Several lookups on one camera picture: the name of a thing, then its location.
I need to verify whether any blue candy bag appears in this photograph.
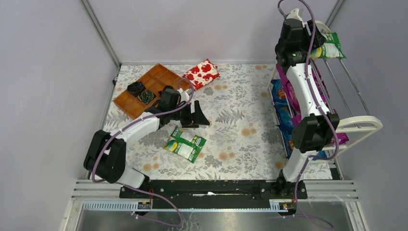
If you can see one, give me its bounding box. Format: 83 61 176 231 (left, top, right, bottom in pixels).
274 103 327 160
271 79 289 106

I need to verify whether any wooden compartment tray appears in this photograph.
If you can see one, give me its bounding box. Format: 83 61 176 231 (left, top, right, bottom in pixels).
113 64 190 119

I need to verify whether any white metal shelf rack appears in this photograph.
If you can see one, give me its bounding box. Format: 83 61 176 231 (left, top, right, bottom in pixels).
267 20 383 167

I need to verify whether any black rolled cloth left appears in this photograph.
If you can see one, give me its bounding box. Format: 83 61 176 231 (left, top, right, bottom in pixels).
127 81 146 97

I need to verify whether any upper blue candy bag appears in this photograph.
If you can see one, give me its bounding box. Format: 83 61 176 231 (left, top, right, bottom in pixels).
271 79 289 106

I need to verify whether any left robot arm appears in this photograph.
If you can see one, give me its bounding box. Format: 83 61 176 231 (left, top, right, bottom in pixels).
83 86 210 188

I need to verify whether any purple cable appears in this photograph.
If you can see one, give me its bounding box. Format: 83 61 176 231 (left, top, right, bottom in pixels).
90 78 196 228
277 0 341 205

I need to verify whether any purple candy bag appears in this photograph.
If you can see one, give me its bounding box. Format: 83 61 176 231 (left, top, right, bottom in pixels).
286 65 330 117
291 112 349 145

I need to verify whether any green candy bag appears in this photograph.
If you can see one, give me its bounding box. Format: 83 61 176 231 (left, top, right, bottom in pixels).
310 32 346 59
164 126 206 163

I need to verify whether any purple candy bag front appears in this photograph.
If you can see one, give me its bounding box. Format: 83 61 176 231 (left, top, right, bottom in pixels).
286 65 330 117

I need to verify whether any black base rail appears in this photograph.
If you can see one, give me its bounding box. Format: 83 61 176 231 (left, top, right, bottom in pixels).
119 173 308 209

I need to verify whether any purple candy bag top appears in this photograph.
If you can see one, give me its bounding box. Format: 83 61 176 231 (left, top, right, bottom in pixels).
291 112 349 145

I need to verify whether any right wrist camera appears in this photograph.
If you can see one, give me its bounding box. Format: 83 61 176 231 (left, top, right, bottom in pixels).
285 8 304 24

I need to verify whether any lower blue candy bag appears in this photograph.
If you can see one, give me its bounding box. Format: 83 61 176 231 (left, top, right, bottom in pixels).
274 103 327 160

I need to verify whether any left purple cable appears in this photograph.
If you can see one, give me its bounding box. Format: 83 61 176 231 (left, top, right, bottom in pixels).
90 78 196 228

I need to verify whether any red floral folded cloth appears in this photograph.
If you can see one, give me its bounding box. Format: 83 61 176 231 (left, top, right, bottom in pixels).
182 59 220 90

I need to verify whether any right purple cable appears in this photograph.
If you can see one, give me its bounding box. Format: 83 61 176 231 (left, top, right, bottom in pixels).
277 0 341 205

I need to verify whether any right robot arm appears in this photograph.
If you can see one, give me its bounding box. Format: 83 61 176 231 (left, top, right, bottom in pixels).
275 17 340 182

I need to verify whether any purple candy bag carried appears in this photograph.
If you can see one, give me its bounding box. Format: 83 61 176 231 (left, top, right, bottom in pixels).
276 63 288 85

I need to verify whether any black yellow rolled cloth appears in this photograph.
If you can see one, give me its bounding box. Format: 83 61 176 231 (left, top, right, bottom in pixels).
137 90 156 105

